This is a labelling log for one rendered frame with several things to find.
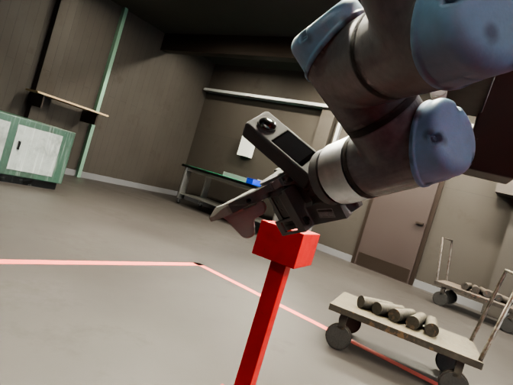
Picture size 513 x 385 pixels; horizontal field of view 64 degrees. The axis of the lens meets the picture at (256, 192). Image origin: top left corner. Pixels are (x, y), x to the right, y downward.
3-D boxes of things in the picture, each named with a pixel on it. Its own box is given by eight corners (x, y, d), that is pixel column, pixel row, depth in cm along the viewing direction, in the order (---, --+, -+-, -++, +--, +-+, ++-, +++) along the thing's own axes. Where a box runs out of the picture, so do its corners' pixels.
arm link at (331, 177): (330, 149, 43) (370, 121, 48) (301, 160, 47) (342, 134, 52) (362, 211, 44) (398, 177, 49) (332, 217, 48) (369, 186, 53)
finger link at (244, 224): (220, 253, 59) (275, 228, 56) (199, 218, 58) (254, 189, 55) (226, 245, 62) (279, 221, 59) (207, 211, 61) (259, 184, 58)
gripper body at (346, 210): (278, 237, 58) (339, 226, 48) (248, 184, 57) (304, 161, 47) (311, 211, 62) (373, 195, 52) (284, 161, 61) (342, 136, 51)
